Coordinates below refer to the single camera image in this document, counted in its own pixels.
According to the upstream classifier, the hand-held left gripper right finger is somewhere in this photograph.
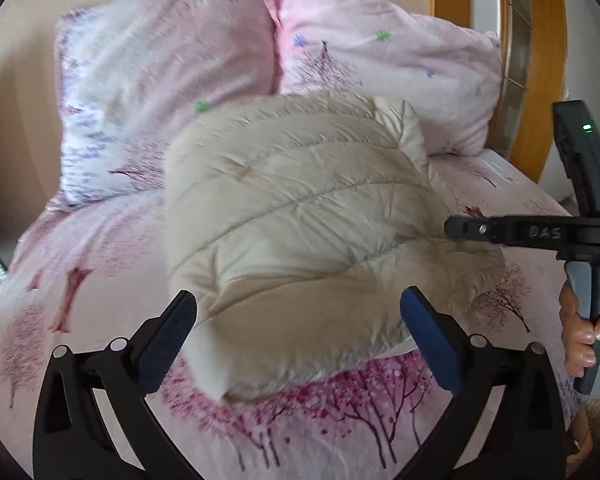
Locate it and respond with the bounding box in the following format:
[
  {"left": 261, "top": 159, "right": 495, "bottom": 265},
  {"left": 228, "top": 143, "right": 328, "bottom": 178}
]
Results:
[{"left": 396, "top": 285, "right": 567, "bottom": 480}]

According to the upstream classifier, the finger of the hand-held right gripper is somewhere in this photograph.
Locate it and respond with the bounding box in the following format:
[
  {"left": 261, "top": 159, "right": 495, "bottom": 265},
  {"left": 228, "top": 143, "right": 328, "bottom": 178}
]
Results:
[{"left": 443, "top": 215, "right": 517, "bottom": 247}]

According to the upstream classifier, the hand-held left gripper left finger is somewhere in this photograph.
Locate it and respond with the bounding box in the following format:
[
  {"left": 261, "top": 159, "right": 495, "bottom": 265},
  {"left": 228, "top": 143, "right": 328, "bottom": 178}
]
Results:
[{"left": 32, "top": 289, "right": 202, "bottom": 480}]

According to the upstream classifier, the beige quilted blanket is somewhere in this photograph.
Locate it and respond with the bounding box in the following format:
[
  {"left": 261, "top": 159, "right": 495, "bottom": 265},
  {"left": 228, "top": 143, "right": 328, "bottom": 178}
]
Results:
[{"left": 162, "top": 90, "right": 507, "bottom": 404}]

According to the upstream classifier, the person's right hand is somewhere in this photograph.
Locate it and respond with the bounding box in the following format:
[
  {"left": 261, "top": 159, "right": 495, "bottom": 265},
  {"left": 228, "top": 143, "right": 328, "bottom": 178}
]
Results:
[{"left": 558, "top": 275, "right": 600, "bottom": 379}]

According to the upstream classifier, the pink tree print bed sheet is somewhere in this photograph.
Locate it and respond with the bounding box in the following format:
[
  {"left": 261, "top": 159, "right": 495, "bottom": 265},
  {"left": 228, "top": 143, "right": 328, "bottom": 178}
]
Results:
[{"left": 0, "top": 149, "right": 583, "bottom": 480}]

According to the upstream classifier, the pink tree print pillow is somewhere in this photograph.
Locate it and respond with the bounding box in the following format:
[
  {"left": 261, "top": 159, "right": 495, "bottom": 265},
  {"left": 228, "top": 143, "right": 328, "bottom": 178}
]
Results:
[{"left": 254, "top": 0, "right": 504, "bottom": 157}]

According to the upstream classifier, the pink lavender print pillow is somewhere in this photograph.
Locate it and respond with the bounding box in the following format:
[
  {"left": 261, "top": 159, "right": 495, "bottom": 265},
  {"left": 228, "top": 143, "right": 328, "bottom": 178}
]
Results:
[{"left": 54, "top": 0, "right": 277, "bottom": 209}]

